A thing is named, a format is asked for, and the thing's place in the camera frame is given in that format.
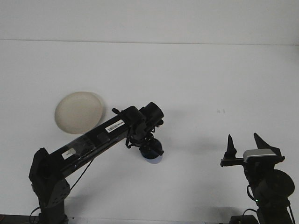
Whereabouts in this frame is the pale blue cup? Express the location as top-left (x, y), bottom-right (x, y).
top-left (139, 138), bottom-right (164, 165)

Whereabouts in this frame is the pale round plate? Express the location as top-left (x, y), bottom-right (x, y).
top-left (54, 91), bottom-right (105, 135)

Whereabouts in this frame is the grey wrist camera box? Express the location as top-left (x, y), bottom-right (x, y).
top-left (242, 149), bottom-right (278, 163)

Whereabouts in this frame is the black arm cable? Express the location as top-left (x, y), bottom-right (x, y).
top-left (30, 107), bottom-right (134, 217)
top-left (242, 184), bottom-right (295, 224)

